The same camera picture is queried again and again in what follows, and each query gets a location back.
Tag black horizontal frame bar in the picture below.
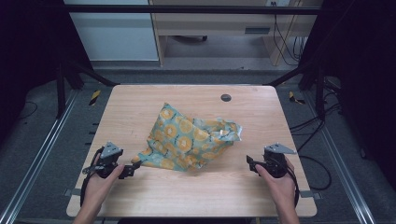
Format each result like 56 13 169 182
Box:
65 4 322 16

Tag person's left hand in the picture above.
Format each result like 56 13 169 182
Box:
82 155 126 210

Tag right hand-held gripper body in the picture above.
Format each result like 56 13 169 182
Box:
262 142 297 179

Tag person's right hand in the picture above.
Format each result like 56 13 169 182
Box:
254 156 297 209

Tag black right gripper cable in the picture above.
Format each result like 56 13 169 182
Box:
284 163 301 209

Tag white cabinet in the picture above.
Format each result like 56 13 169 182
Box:
63 0 161 63

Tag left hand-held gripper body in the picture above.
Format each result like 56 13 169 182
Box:
82 141 124 180

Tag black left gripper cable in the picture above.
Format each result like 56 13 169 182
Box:
79 147 106 208

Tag black metal stand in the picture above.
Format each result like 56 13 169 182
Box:
55 60 119 119
263 60 327 121

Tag teal cloth with orange print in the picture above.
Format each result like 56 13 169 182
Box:
130 102 244 173

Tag aluminium floor rail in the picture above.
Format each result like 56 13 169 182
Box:
302 92 378 224
0 90 79 224

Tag black floor cables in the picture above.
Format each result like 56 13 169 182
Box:
289 78 343 192

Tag black hanging cables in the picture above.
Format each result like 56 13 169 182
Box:
272 1 308 67

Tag black curtain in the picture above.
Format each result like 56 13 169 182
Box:
0 0 93 144
298 0 396 183

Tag grey table bracket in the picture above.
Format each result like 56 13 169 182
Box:
299 189 322 201
63 188 82 198

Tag yellow and black tape strip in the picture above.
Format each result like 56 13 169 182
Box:
288 91 306 105
89 89 102 107

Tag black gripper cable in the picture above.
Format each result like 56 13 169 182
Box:
79 147 106 208
284 163 301 209

